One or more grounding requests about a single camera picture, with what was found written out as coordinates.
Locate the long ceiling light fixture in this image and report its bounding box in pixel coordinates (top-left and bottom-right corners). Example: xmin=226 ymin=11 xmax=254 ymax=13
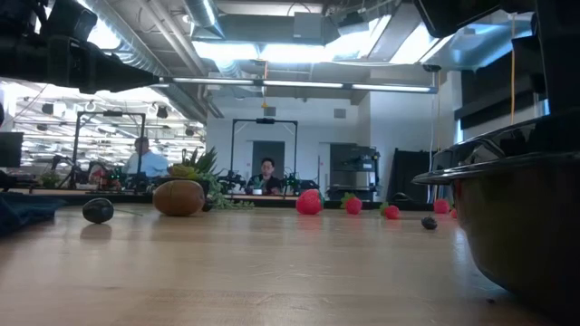
xmin=158 ymin=75 xmax=439 ymax=95

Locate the grey ceiling unit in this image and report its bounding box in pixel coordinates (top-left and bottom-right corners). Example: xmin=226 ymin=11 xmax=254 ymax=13
xmin=293 ymin=12 xmax=325 ymax=42

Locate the grey door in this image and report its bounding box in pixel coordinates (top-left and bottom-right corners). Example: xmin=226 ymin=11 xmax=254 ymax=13
xmin=251 ymin=140 xmax=286 ymax=194

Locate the yellow hanging cable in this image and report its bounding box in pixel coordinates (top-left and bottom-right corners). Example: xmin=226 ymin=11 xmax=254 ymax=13
xmin=510 ymin=12 xmax=517 ymax=126

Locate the large red strawberry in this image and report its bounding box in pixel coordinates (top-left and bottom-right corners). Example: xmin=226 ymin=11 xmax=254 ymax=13
xmin=295 ymin=188 xmax=325 ymax=216

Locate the dark grey machine cabinet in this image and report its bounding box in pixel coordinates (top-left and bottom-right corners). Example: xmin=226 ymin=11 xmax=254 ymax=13
xmin=329 ymin=143 xmax=382 ymax=201

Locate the dark metal bowl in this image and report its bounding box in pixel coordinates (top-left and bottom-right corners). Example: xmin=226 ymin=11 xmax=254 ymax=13
xmin=411 ymin=111 xmax=580 ymax=318

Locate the black metal frame rig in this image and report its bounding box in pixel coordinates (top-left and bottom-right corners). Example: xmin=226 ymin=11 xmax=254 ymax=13
xmin=72 ymin=110 xmax=147 ymax=191
xmin=229 ymin=118 xmax=299 ymax=198

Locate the brown kiwi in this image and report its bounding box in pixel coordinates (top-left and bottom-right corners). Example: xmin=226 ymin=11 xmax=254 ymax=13
xmin=152 ymin=179 xmax=207 ymax=217

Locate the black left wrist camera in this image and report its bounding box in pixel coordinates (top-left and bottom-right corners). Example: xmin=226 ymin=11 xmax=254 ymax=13
xmin=44 ymin=0 xmax=99 ymax=43

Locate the person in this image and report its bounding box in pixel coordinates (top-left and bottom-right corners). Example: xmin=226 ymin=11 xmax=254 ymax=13
xmin=121 ymin=136 xmax=171 ymax=178
xmin=246 ymin=157 xmax=285 ymax=196

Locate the dark avocado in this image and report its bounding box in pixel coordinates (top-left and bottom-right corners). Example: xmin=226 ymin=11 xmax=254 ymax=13
xmin=82 ymin=197 xmax=115 ymax=225

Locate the dark blue cloth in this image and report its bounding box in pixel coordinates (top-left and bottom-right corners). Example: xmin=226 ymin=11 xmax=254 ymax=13
xmin=0 ymin=191 xmax=67 ymax=237

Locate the yellow green leafy plant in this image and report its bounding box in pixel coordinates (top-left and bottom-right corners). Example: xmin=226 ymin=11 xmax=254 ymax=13
xmin=169 ymin=163 xmax=204 ymax=181

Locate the green potted plant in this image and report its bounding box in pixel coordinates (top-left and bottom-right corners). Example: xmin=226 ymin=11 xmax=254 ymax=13
xmin=180 ymin=146 xmax=256 ymax=211

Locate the black monitor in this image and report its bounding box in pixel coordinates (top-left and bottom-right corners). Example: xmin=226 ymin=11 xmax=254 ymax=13
xmin=0 ymin=131 xmax=24 ymax=168

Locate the background wooden work table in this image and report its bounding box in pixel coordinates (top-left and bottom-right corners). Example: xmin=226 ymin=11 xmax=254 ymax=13
xmin=0 ymin=187 xmax=448 ymax=212

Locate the small green plant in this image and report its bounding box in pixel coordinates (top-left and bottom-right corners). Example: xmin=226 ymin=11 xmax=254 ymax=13
xmin=39 ymin=170 xmax=63 ymax=189

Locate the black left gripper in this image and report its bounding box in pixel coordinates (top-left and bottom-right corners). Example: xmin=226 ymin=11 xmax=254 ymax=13
xmin=0 ymin=35 xmax=160 ymax=95

